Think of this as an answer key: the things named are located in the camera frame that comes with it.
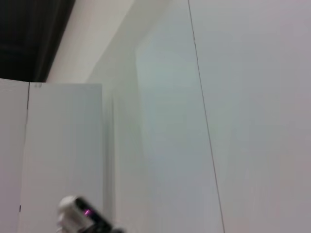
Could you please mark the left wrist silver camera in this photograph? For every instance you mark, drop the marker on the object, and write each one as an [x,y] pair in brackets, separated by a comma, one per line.
[73,213]

